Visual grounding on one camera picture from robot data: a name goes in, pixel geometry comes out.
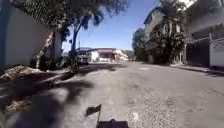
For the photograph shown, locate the vehicle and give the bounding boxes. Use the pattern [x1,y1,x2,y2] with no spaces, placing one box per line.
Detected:
[76,49,91,65]

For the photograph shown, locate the multi-storey building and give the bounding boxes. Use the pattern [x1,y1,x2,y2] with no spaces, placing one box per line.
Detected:
[143,0,224,68]

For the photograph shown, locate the bushes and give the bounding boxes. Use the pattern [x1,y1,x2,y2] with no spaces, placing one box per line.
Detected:
[29,46,73,72]

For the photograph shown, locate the pile of dirt and rubble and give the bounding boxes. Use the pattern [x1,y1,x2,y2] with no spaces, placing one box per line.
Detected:
[0,64,43,82]

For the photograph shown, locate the low building with red band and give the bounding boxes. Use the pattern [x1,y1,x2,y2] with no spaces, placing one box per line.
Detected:
[89,47,129,63]

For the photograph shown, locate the white wall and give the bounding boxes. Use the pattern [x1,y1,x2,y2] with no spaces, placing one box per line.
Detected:
[0,0,63,68]

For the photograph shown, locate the dark green trees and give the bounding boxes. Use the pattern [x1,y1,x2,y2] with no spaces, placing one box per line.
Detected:
[131,0,188,64]

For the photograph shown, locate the white gate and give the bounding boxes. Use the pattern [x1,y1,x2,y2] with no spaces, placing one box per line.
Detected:
[209,37,224,69]

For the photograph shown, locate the tall leafy tree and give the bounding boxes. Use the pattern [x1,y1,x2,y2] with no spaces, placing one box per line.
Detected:
[19,0,129,73]

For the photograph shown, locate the grey asphalt road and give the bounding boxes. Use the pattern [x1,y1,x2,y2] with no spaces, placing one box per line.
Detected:
[0,61,224,128]

